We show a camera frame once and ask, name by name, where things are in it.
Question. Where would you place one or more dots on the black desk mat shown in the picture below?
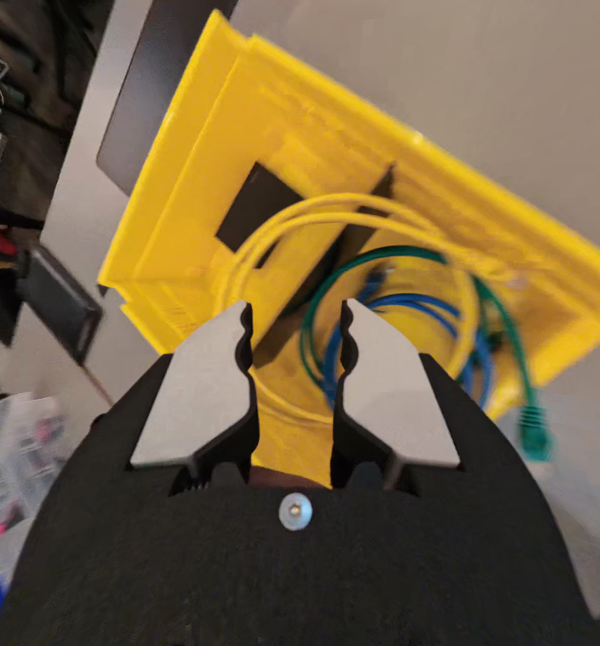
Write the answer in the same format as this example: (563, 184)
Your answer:
(158, 75)

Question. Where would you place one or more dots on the black bin divider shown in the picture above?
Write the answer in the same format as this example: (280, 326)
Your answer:
(350, 242)

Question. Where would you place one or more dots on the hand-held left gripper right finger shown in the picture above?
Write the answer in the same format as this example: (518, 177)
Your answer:
(395, 403)

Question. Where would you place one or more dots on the clear plastic bags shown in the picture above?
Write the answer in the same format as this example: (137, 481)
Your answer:
(22, 444)

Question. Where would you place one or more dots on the yellow plastic bin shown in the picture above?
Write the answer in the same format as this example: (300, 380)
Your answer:
(330, 141)

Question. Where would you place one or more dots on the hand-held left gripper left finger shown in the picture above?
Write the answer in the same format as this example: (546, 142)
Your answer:
(199, 398)

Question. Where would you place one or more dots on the black flat device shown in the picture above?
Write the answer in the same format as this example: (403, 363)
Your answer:
(57, 298)

